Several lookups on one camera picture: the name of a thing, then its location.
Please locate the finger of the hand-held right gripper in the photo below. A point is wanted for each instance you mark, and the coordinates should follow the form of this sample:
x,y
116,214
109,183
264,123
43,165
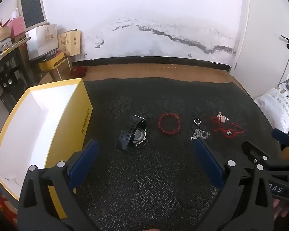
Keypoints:
x,y
252,150
284,138

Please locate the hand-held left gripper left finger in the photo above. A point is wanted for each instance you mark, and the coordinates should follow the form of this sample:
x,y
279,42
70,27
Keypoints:
x,y
84,158

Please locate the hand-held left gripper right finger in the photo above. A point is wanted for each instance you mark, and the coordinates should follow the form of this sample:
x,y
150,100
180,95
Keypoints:
x,y
207,158

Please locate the black digital wristwatch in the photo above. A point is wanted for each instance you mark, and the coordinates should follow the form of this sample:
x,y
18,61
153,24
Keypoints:
x,y
127,134

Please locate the yellow cardboard box white inside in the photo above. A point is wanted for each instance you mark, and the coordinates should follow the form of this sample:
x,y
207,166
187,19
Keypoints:
x,y
38,125

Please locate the person's right hand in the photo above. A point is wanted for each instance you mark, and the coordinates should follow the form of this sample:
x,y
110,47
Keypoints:
x,y
283,211

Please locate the white printed plastic bag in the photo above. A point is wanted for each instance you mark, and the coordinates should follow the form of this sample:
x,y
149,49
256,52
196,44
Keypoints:
x,y
279,108

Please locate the red cloth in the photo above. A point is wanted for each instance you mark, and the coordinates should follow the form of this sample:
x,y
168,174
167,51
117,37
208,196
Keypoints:
x,y
79,71

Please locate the brown cardboard box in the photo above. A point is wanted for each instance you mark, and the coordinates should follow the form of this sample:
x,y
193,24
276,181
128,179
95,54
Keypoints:
x,y
61,71

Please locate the black computer case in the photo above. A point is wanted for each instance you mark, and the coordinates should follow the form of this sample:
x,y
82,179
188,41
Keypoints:
x,y
13,98

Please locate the red plastic bag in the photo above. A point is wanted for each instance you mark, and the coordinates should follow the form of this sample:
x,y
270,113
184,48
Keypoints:
x,y
2,209

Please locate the yellow box with black stripe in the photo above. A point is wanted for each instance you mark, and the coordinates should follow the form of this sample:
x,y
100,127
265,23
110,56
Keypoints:
x,y
51,62

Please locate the black speaker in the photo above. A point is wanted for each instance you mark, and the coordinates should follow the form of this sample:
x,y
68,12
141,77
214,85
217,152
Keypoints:
x,y
6,80

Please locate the white door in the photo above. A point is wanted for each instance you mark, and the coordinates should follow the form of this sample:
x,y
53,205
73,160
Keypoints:
x,y
262,28

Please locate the black baseboard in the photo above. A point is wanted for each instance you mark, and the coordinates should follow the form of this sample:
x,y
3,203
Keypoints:
x,y
147,60

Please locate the brown paper bag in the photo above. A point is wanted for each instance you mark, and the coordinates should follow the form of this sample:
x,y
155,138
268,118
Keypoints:
x,y
69,43

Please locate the black desk with yellow edge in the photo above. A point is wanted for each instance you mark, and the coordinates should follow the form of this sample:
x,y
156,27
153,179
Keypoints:
x,y
12,50

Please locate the woven straw bag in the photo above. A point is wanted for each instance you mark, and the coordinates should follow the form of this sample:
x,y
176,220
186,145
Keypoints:
x,y
2,35

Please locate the pink box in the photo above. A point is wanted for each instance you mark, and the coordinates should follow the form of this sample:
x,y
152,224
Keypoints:
x,y
16,26

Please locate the beige framed dark panel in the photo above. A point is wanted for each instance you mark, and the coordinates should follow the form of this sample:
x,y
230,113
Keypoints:
x,y
32,10

